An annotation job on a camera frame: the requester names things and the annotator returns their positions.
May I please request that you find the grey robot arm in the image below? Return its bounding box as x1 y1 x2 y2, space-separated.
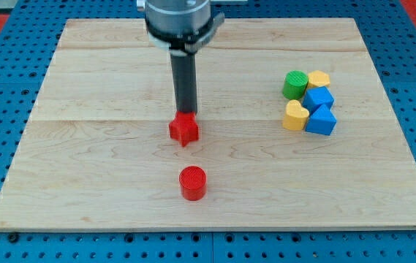
136 0 225 56

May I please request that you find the red star block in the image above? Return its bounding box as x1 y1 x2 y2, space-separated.
169 111 200 147

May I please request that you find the red cylinder block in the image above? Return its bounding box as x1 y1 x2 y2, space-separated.
179 166 207 201

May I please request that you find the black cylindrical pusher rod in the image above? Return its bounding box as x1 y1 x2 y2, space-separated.
170 55 197 113

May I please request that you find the wooden board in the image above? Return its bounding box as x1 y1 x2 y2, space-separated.
0 18 416 232

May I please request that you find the yellow heart block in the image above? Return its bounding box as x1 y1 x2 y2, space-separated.
282 100 310 131

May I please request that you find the green cylinder block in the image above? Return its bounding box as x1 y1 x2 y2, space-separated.
282 70 309 99

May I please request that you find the blue cube block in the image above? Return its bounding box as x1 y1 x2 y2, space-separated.
302 86 335 113

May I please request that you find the blue triangle block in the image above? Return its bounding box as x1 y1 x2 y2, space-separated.
305 104 337 136

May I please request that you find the yellow hexagon block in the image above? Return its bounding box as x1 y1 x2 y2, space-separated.
307 70 330 88

